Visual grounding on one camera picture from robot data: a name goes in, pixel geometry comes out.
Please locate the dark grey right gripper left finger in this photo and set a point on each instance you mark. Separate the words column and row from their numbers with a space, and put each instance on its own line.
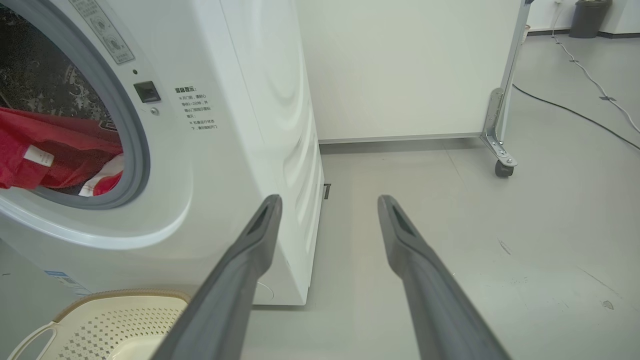
column 235, row 280

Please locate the printed warning text label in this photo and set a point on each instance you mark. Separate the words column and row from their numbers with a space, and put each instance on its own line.
column 197, row 110

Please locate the white partition panel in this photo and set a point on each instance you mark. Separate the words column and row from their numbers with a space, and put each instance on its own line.
column 400, row 70

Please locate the blue energy label sticker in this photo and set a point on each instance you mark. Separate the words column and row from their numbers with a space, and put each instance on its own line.
column 65, row 281

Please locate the grey rubber door gasket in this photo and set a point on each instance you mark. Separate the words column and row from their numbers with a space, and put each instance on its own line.
column 132, row 135

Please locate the cream perforated plastic laundry basket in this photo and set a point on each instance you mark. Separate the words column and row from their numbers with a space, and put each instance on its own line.
column 120, row 325

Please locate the round drain filter cover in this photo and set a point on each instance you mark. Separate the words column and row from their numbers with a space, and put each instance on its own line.
column 264, row 292

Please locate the white front-load washing machine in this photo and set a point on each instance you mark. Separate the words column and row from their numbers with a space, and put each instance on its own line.
column 240, row 125

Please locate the metal partition leg with caster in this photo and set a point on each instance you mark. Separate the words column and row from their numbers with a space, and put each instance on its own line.
column 495, row 125

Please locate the dark grey trash bin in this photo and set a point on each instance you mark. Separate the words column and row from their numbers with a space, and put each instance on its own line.
column 589, row 19

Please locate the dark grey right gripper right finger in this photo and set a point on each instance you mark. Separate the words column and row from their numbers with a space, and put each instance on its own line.
column 430, row 295

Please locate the red garment with white trim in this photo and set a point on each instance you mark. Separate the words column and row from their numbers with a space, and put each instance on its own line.
column 65, row 150

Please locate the grey rim warning sticker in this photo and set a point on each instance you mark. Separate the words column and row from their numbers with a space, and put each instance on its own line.
column 105, row 32

